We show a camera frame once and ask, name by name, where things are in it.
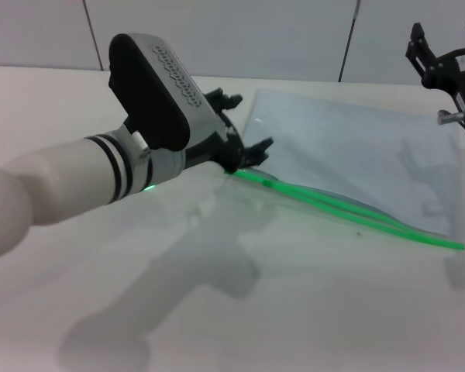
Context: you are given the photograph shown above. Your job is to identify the clear green-zip document bag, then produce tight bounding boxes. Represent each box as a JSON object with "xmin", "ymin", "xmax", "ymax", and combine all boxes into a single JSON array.
[{"xmin": 222, "ymin": 89, "xmax": 465, "ymax": 251}]

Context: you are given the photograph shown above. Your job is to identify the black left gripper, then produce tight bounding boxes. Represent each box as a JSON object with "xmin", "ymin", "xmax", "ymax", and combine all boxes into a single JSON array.
[{"xmin": 183, "ymin": 88, "xmax": 275, "ymax": 174}]

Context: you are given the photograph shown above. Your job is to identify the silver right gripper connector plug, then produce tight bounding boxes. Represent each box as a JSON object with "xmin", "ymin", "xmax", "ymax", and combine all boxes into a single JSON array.
[{"xmin": 436, "ymin": 109, "xmax": 465, "ymax": 126}]

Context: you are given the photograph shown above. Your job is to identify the grey black wrist camera box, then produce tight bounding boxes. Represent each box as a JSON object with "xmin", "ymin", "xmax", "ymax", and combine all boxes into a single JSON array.
[{"xmin": 108, "ymin": 33, "xmax": 223, "ymax": 152}]

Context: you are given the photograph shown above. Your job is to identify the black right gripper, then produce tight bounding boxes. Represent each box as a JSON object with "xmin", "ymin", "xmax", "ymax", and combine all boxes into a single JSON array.
[{"xmin": 405, "ymin": 12, "xmax": 465, "ymax": 135}]

